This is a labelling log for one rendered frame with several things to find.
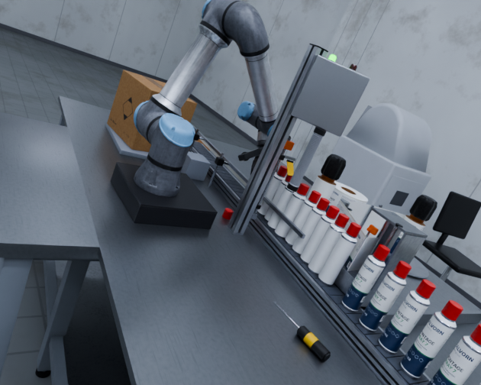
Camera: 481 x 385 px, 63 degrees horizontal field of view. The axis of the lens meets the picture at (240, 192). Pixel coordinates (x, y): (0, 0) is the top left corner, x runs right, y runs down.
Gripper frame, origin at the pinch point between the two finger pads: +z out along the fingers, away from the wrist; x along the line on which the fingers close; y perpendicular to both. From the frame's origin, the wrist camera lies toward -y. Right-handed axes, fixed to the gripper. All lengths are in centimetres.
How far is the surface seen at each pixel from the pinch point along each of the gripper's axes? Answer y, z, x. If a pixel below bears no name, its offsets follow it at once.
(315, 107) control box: -12.8, -21.9, -42.6
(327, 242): -2.2, 17.8, -42.4
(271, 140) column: -15.6, -13.1, -26.4
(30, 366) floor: -63, 79, 50
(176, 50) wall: 267, -435, 770
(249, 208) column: -13.7, 9.0, -15.9
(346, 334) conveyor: -5, 42, -55
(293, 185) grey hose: -10.7, 1.2, -34.0
